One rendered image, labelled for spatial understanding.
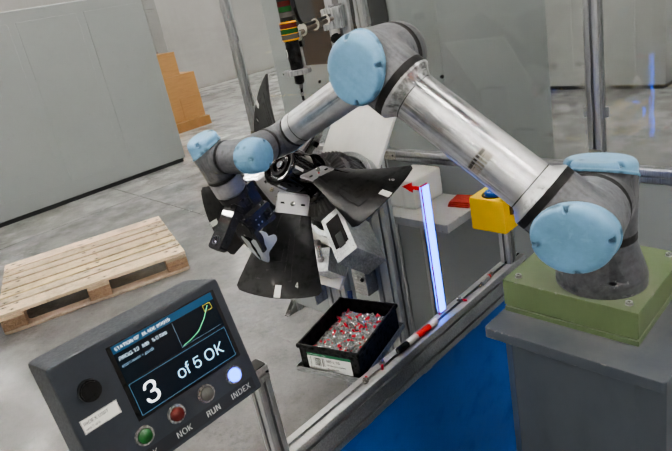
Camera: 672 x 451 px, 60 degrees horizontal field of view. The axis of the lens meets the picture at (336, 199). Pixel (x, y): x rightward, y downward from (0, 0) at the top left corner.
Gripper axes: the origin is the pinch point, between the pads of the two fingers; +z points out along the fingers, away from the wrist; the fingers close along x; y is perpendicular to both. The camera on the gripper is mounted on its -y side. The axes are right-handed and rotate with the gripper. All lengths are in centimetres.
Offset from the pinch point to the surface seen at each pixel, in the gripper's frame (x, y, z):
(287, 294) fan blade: -3.0, -0.6, 10.8
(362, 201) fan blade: -20.4, 20.2, -6.0
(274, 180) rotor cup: 8.9, 18.7, -9.5
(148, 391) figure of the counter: -42, -44, -27
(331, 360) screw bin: -23.3, -9.1, 16.8
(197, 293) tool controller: -39, -30, -32
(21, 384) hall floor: 209, -62, 93
